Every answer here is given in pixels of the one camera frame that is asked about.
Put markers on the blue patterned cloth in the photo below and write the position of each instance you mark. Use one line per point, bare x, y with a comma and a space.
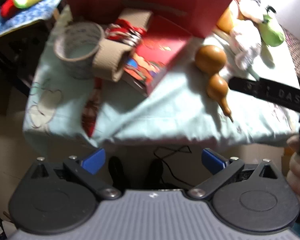
22, 20

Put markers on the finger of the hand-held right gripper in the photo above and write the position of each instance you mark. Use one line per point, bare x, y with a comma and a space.
244, 85

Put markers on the green plush toy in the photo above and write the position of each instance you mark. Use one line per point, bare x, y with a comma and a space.
272, 32

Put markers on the grey ceramic cup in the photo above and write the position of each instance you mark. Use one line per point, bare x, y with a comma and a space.
76, 50

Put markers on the tan cardboard sleeve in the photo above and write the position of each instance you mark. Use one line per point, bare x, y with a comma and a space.
110, 55

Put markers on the tall red printed box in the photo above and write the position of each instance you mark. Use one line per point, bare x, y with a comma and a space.
162, 50

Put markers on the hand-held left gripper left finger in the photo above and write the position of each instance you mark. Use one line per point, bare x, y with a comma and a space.
93, 161

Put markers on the person's right hand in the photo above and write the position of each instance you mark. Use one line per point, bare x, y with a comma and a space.
296, 175

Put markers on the light printed bedsheet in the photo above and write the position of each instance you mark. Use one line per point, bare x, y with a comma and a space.
165, 115

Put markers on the brown gourd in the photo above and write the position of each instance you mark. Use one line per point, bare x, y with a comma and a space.
211, 60

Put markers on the red plush toy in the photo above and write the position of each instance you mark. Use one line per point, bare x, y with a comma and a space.
8, 1

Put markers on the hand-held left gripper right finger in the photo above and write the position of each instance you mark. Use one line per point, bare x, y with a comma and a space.
212, 160

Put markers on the red patterned ribbon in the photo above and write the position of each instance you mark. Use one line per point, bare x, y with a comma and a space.
122, 33

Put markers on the white bunny plush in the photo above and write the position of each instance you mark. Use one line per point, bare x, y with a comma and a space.
245, 52

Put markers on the yellow tiger plush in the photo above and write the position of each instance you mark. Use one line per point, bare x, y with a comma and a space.
225, 21

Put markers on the dark shoe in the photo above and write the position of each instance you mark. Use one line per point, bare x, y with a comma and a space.
153, 172
116, 171

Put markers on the brown woven cloth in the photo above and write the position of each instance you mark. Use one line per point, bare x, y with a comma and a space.
296, 52

